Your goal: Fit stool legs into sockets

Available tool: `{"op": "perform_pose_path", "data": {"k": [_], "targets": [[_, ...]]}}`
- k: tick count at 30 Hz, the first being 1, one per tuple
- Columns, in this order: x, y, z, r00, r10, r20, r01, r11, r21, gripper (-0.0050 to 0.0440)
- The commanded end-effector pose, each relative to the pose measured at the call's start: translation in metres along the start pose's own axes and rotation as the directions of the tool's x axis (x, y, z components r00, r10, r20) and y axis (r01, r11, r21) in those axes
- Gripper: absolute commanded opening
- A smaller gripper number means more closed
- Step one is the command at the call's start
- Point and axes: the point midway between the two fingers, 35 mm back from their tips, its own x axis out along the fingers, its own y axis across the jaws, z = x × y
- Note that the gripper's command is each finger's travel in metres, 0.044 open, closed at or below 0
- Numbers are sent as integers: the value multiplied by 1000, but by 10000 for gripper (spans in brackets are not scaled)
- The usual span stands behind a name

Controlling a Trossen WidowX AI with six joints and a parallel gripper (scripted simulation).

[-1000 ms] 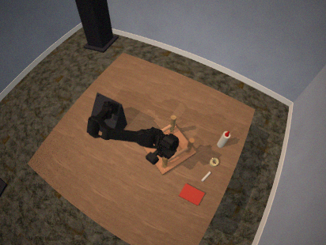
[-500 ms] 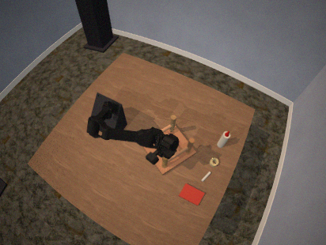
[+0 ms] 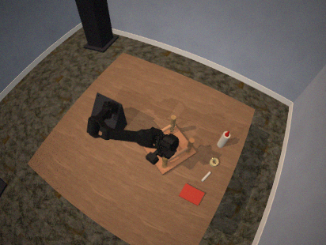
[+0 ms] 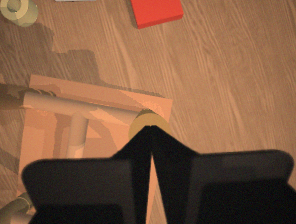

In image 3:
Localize red rectangular block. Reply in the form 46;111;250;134
179;184;205;205

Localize white glue bottle with red cap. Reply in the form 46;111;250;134
217;131;230;148

